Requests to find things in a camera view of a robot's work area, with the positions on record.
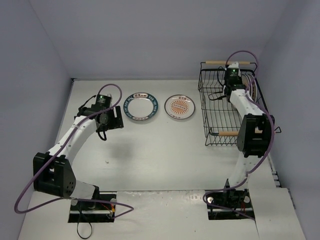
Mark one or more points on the black wire dish rack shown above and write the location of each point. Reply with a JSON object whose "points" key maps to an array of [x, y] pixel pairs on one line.
{"points": [[220, 121]]}

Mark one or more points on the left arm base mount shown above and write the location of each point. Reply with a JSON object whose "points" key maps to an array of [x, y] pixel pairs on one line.
{"points": [[91, 212]]}

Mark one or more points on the red character plate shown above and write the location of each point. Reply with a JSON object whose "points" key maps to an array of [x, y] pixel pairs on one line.
{"points": [[233, 106], [250, 76], [254, 93]]}

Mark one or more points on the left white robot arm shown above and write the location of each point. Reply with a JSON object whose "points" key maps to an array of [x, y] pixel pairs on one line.
{"points": [[53, 169]]}

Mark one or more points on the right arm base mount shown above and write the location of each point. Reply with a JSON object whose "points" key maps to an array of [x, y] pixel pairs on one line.
{"points": [[225, 204]]}

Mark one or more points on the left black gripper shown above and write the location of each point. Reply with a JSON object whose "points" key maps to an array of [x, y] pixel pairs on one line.
{"points": [[117, 116]]}

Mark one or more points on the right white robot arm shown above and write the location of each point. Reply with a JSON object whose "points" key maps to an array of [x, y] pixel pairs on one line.
{"points": [[256, 133]]}

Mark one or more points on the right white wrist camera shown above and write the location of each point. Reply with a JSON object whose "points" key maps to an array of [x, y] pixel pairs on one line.
{"points": [[232, 65]]}

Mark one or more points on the teal rimmed white plate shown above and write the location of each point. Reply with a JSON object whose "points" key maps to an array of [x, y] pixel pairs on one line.
{"points": [[140, 106]]}

